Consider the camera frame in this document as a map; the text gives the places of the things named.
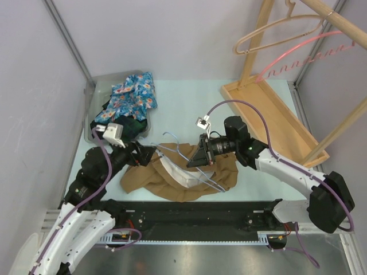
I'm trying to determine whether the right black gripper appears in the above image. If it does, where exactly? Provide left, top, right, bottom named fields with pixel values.
left=186, top=133, right=238, bottom=168

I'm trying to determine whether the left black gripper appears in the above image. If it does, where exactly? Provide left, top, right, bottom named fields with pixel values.
left=100, top=137, right=157, bottom=184

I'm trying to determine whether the light blue wire hanger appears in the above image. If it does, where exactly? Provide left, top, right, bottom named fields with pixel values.
left=150, top=131, right=227, bottom=193

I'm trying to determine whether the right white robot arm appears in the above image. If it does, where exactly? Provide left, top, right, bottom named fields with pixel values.
left=187, top=116, right=355, bottom=233

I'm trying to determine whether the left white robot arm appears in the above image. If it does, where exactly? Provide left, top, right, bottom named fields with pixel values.
left=10, top=141, right=156, bottom=274

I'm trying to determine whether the pink plastic hanger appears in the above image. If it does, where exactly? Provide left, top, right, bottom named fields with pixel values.
left=256, top=30, right=356, bottom=84

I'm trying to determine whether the beige wooden hanger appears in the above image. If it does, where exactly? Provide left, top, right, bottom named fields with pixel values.
left=234, top=0, right=323, bottom=55

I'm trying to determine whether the dark green garment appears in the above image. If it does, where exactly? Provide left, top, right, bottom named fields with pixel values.
left=89, top=115, right=148, bottom=140

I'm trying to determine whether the blue floral garment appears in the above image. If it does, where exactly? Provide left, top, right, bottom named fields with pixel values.
left=95, top=72, right=158, bottom=124

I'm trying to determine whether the wooden clothes rack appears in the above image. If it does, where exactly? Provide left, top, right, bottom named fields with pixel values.
left=221, top=1, right=366, bottom=172

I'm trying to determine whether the grey plastic bin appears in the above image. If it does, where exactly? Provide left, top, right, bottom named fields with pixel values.
left=84, top=70, right=143, bottom=143

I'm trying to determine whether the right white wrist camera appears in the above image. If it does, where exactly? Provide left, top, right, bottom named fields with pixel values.
left=196, top=115, right=211, bottom=136

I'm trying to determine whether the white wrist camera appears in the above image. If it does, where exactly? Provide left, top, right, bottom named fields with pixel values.
left=94, top=123, right=126, bottom=148
left=196, top=115, right=211, bottom=136

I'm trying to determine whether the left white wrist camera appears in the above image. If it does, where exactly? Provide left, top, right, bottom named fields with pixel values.
left=94, top=123, right=126, bottom=148

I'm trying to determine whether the white slotted cable duct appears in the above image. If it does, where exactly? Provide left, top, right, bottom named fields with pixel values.
left=96, top=231, right=272, bottom=246

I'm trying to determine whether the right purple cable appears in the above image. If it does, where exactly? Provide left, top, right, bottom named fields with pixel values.
left=206, top=99, right=354, bottom=269

